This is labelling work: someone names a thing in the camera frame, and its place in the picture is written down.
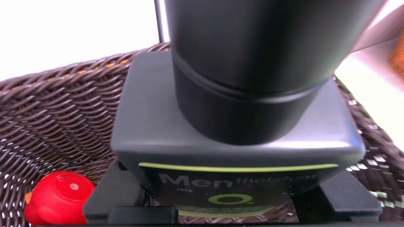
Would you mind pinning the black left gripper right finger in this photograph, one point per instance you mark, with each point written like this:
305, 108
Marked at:
341, 198

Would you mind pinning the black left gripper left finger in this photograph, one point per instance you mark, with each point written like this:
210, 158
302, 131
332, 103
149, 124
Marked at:
116, 198

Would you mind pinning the red rubber duck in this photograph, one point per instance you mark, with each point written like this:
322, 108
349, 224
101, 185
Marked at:
56, 198

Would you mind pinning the black bottle with green label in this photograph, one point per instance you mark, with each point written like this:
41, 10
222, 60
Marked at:
240, 110

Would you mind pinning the dark brown wicker basket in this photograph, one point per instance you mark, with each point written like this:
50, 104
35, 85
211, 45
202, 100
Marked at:
63, 119

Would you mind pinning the orange wicker basket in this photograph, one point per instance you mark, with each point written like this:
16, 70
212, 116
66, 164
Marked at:
398, 58

